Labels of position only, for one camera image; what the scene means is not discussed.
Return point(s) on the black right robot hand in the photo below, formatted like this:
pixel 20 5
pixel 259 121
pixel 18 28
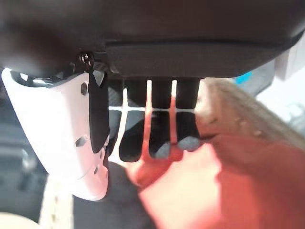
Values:
pixel 166 28

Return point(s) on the red garment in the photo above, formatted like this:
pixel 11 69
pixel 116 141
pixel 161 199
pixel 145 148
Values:
pixel 226 186

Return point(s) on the black garment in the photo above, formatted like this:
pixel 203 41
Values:
pixel 107 210

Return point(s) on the white wicker basket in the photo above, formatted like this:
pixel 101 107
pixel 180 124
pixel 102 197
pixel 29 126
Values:
pixel 57 205

